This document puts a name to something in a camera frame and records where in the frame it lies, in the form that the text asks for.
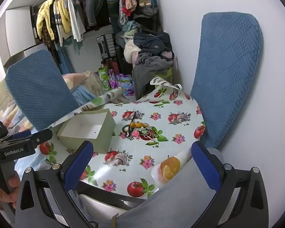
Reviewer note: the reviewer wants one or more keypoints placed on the green stool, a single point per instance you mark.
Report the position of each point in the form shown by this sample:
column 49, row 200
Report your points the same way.
column 167, row 74

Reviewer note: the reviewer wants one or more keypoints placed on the blue quilted chair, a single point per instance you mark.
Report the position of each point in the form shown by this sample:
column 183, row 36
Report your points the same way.
column 228, row 71
column 40, row 87

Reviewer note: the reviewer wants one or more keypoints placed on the purple floral bag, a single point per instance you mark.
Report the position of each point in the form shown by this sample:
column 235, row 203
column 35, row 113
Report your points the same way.
column 122, row 83

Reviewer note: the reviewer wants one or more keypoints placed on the light blue cloth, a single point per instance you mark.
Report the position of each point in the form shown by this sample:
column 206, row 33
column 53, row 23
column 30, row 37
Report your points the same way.
column 84, row 96

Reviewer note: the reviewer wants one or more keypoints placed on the green plastic bag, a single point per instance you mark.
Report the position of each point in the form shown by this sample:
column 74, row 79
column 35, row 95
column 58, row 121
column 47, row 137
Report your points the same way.
column 104, row 77

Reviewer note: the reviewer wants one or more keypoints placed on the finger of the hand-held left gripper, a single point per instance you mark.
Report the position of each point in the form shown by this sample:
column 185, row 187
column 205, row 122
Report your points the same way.
column 21, row 134
column 41, row 136

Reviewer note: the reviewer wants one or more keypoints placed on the dark grey fleece jacket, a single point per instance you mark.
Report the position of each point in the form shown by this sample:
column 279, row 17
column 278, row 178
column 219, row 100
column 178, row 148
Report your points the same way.
column 92, row 2

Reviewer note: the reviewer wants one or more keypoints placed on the pale green cardboard box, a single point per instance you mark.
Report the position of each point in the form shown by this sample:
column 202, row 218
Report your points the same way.
column 85, row 142

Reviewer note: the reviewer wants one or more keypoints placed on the dark plaid garment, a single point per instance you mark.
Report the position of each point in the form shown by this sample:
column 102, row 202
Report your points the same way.
column 47, row 36

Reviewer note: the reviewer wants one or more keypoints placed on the person's left hand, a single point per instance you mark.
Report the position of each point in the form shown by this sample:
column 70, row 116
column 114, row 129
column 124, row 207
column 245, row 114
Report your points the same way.
column 14, row 185

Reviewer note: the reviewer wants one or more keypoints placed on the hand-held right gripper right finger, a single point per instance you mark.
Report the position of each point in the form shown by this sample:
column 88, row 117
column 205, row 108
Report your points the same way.
column 205, row 168

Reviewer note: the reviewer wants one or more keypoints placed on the grey garment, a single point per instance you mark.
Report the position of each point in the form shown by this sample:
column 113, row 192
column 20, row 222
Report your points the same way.
column 147, row 71

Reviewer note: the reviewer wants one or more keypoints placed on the peach pillow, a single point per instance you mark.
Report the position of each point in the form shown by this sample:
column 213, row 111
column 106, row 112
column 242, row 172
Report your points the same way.
column 73, row 78

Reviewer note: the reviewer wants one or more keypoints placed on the teal garment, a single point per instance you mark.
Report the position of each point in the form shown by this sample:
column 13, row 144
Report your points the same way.
column 73, row 46

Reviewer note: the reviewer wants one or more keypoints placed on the yellow jacket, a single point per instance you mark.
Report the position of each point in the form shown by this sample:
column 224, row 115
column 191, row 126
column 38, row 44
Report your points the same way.
column 44, row 16

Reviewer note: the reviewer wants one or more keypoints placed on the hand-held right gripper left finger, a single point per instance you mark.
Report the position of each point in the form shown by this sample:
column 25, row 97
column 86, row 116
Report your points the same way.
column 78, row 166

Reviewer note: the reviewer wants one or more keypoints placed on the dark grey suitcase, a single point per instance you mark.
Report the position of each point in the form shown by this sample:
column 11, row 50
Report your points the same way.
column 106, row 46

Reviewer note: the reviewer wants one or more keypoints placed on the beige floral cushion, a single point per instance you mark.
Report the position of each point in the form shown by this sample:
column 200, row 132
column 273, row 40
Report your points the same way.
column 95, row 85

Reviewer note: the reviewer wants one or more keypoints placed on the fruit printed tablecloth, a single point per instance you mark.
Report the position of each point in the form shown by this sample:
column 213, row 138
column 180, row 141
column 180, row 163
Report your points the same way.
column 137, row 161

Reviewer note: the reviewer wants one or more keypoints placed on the cream garment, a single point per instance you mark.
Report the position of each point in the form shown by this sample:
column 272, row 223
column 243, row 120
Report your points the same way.
column 130, row 51

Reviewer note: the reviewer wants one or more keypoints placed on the red ribbed suitcase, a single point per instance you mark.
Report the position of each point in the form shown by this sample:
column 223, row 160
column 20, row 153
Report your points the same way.
column 111, row 65

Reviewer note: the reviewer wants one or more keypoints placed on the navy garment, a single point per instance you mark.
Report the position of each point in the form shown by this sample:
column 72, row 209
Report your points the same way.
column 152, row 41

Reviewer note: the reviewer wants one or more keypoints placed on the pastel blanket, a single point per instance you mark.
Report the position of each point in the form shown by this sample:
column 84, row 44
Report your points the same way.
column 9, row 114

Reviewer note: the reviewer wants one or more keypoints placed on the pile of mixed jewelry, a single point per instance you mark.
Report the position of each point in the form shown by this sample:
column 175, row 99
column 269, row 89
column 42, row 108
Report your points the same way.
column 142, row 131

